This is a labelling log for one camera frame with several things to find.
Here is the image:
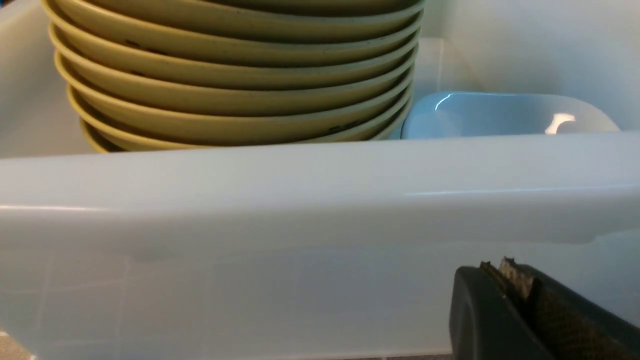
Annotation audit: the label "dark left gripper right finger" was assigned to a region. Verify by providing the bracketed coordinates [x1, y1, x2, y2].
[500, 257, 640, 360]

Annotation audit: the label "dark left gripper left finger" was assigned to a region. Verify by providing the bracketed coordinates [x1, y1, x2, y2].
[449, 266, 551, 360]

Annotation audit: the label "stack of olive noodle bowls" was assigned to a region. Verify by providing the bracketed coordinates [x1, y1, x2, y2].
[42, 0, 425, 152]

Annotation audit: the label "large white plastic tub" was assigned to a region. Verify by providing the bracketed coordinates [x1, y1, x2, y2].
[1, 0, 639, 360]

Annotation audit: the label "stacked white square dishes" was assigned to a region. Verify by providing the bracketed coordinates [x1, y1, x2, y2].
[400, 91, 620, 140]

